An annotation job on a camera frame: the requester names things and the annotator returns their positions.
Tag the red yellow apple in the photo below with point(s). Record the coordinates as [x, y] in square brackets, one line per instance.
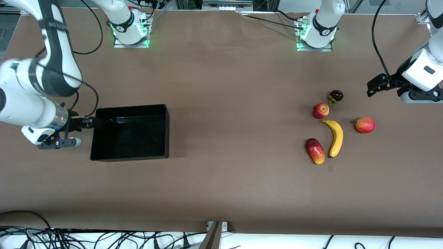
[321, 111]

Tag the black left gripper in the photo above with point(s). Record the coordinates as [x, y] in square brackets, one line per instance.
[395, 82]

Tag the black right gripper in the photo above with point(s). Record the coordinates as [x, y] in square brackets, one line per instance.
[73, 123]

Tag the aluminium frame rack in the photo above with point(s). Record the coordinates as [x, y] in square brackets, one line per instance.
[225, 4]

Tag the aluminium corner rail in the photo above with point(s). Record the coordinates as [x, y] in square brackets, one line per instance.
[423, 18]

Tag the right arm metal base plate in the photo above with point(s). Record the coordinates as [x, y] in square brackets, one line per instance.
[131, 46]

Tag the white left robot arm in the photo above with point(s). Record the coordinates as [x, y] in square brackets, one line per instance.
[422, 69]

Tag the red yellow mango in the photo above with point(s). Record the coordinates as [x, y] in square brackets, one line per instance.
[315, 151]

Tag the dark slanted beam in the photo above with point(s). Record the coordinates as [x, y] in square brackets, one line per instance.
[211, 238]

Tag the dark purple mangosteen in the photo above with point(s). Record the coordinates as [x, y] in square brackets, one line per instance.
[336, 95]

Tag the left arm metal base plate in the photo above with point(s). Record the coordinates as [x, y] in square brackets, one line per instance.
[313, 49]

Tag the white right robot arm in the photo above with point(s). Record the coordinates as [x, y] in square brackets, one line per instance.
[20, 100]

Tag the yellow banana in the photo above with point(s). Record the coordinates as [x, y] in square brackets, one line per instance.
[337, 138]

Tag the small metal table bracket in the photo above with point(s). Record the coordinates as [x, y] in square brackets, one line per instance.
[225, 226]

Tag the black plastic box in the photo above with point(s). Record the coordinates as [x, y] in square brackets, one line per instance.
[131, 138]

